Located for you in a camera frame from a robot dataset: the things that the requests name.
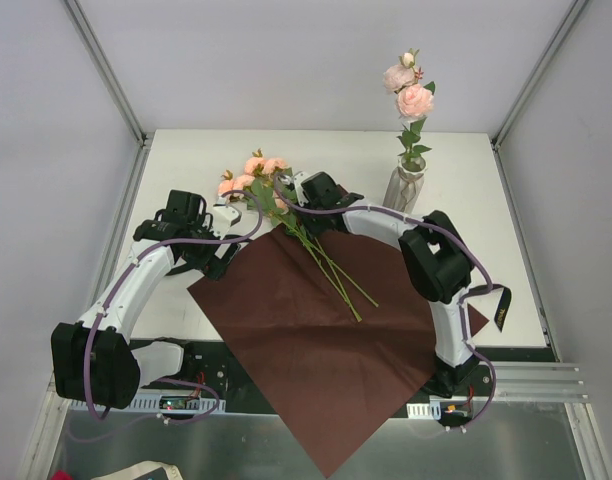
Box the pink artificial flower bouquet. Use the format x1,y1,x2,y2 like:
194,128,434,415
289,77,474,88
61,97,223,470
217,149,378,323

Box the light pink rose stem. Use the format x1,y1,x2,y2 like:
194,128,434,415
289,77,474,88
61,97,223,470
382,48,436,172

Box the red and maroon wrapping paper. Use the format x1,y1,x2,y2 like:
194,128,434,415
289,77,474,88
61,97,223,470
187,219,491,479

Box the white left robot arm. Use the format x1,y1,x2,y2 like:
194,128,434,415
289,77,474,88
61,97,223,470
51,190,241,409

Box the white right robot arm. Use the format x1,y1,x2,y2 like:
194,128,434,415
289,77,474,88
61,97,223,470
288,172,478,398

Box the beige ceramic vase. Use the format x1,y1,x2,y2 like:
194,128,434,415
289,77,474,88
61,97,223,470
382,157,427,214

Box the red cloth item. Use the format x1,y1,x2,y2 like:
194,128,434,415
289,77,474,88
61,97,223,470
50,470,73,480

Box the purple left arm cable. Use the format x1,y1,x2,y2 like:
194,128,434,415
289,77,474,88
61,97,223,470
65,189,265,444

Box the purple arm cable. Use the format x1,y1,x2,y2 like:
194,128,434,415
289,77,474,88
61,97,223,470
65,189,265,444
273,172,498,436

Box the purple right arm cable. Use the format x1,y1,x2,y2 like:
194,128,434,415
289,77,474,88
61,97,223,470
273,172,498,436

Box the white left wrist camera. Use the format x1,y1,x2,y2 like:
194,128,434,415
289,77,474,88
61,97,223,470
212,204,242,230

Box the left rear frame post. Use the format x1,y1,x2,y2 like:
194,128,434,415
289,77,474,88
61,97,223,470
60,0,150,146

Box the frame post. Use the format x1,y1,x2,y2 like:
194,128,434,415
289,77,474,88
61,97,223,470
490,0,592,146
60,0,150,146

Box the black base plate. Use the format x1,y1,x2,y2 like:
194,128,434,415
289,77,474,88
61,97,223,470
125,339,492,419

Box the left white cable duct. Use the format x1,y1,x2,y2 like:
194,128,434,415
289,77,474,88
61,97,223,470
68,392,227,416

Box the white cable duct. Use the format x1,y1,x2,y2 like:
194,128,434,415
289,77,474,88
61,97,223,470
405,401,472,421
68,392,227,416

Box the right white cable duct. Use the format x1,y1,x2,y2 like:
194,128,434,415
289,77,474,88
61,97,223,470
405,401,472,421

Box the aluminium frame rail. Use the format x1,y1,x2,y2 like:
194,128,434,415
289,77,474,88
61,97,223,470
48,349,585,401

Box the right rear frame post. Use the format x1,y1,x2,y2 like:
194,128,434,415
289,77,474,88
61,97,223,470
490,0,592,146

